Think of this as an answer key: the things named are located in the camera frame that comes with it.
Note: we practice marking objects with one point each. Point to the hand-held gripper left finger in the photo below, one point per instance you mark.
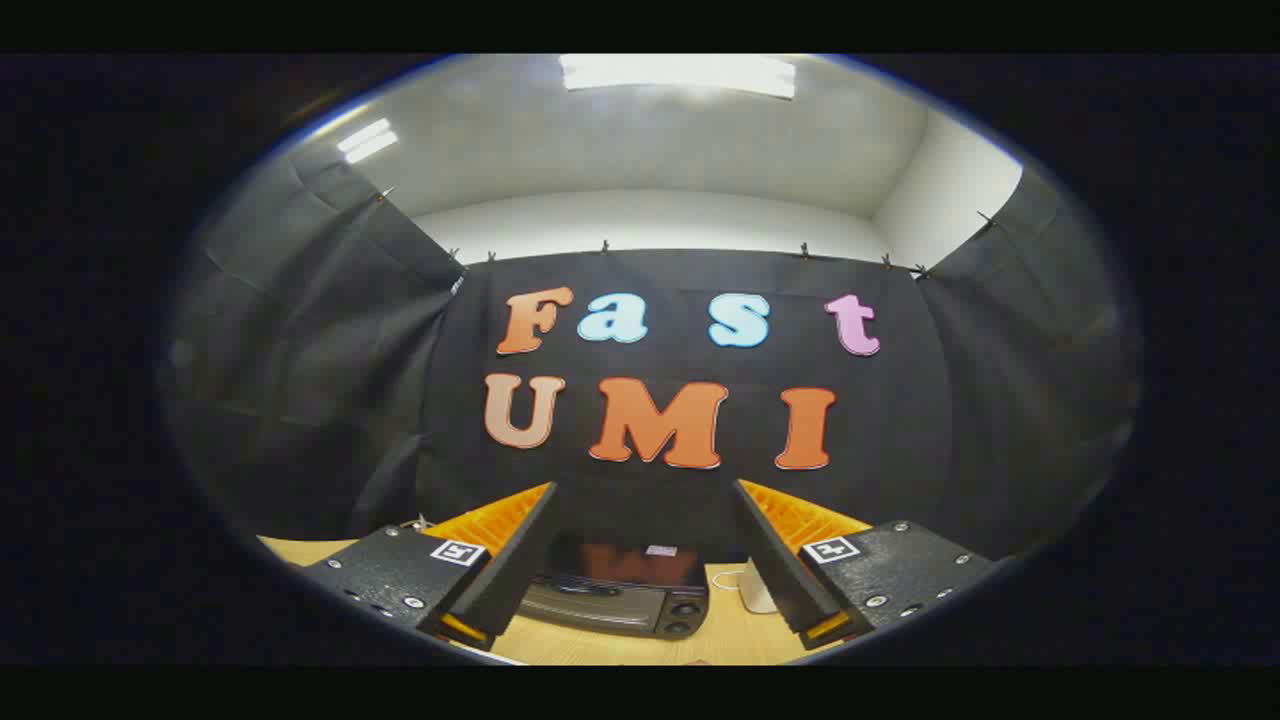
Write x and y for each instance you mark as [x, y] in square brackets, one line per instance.
[520, 560]

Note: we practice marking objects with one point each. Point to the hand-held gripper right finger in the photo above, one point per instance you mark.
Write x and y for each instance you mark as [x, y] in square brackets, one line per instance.
[775, 560]

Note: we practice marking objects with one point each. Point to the black toaster oven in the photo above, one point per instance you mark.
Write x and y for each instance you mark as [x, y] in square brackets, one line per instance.
[620, 605]

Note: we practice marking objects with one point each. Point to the white toaster appliance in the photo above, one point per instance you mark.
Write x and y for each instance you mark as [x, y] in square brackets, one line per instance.
[757, 590]

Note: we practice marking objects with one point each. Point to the black backdrop cloth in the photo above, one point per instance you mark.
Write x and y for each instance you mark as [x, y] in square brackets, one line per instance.
[400, 350]

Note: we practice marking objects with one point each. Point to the small ceiling light panel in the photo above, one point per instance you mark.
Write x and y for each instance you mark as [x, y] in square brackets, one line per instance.
[368, 140]

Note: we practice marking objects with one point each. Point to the large ceiling light panel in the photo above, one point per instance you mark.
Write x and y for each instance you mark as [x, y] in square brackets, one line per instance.
[680, 75]

